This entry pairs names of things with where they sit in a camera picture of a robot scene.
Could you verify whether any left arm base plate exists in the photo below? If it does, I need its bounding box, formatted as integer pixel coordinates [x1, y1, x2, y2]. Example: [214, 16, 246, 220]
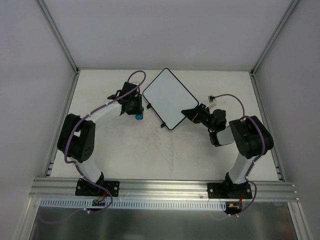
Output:
[75, 178, 120, 197]

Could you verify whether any white slotted cable duct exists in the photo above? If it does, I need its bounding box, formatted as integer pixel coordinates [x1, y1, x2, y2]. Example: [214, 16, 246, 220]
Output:
[39, 198, 227, 211]

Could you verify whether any aluminium mounting rail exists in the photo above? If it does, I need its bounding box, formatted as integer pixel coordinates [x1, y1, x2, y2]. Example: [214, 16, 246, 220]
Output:
[28, 177, 300, 202]

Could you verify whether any small black-framed whiteboard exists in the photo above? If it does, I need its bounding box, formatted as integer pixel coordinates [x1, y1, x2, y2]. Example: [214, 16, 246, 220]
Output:
[142, 68, 199, 131]

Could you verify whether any blue whiteboard eraser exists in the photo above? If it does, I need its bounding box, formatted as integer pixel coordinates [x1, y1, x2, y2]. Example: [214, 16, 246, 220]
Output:
[135, 107, 144, 120]

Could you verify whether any whiteboard wire stand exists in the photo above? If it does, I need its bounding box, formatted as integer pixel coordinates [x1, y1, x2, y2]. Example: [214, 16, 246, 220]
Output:
[146, 103, 167, 128]

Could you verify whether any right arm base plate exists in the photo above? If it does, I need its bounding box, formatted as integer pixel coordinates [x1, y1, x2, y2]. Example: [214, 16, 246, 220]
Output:
[207, 182, 253, 200]

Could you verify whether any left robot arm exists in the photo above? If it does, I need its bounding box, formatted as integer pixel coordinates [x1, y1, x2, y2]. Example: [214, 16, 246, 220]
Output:
[57, 81, 144, 195]

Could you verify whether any aluminium frame post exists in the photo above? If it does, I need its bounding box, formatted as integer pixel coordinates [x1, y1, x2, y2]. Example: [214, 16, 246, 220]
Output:
[37, 0, 80, 74]
[249, 0, 301, 76]

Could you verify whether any left aluminium frame post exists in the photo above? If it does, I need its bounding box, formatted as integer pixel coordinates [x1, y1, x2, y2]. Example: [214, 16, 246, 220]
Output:
[37, 0, 80, 74]

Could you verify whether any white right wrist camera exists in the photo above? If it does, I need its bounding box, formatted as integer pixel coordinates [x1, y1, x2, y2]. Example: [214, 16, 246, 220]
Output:
[207, 95, 217, 109]

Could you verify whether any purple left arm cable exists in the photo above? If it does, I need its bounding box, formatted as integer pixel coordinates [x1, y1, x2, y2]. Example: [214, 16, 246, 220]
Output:
[37, 70, 147, 225]

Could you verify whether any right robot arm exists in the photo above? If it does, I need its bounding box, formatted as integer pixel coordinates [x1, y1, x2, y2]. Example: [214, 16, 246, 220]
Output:
[181, 104, 274, 200]

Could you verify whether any right aluminium frame post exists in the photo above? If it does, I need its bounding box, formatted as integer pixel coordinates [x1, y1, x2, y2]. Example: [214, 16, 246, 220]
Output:
[249, 0, 301, 76]

